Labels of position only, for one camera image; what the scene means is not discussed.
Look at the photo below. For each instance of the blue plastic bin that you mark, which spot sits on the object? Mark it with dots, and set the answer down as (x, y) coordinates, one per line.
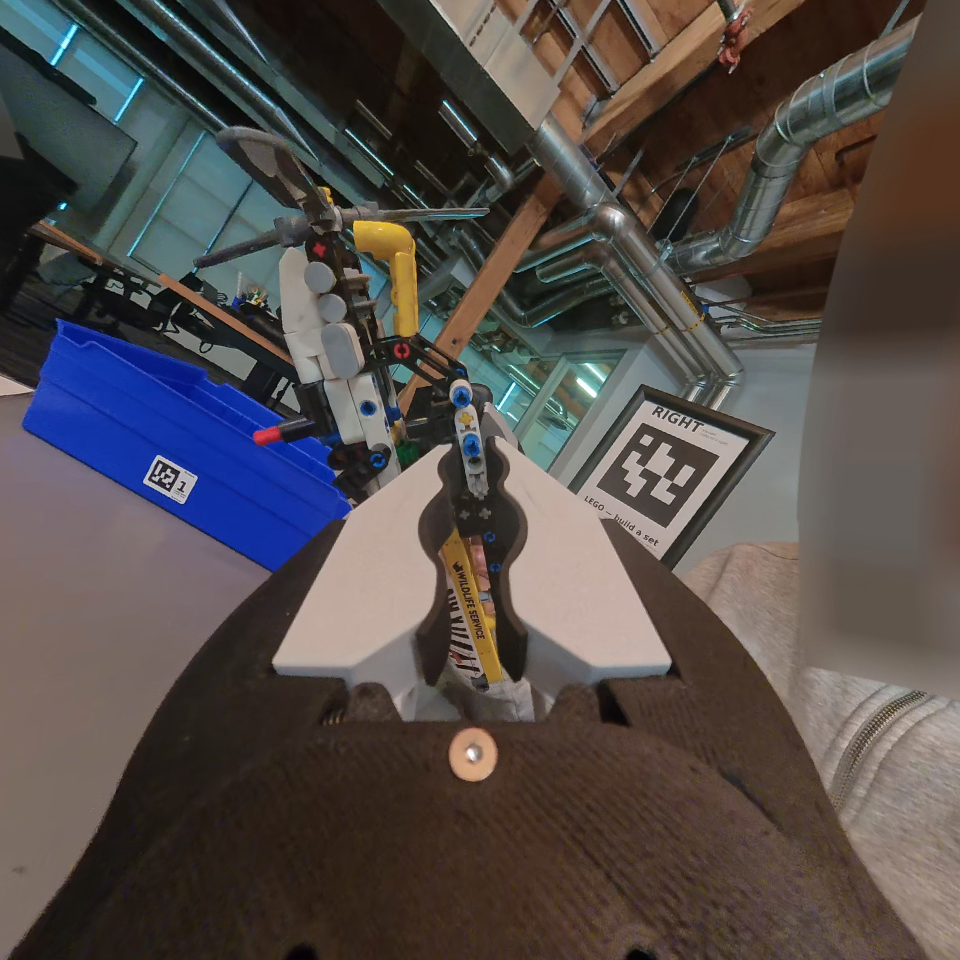
(150, 420)

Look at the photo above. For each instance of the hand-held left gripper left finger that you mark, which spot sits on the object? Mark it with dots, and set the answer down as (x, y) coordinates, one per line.
(352, 600)

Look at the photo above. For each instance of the framed tag sign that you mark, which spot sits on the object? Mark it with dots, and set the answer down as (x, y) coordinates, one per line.
(667, 472)

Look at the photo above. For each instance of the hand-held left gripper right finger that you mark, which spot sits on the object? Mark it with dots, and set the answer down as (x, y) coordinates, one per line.
(592, 600)

